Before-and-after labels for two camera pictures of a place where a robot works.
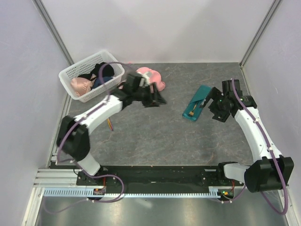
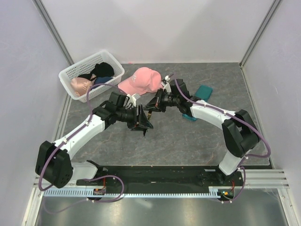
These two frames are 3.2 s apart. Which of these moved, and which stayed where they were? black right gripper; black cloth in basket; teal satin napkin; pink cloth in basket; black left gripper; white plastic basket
Moved: black left gripper; black right gripper
Stayed: white plastic basket; teal satin napkin; black cloth in basket; pink cloth in basket
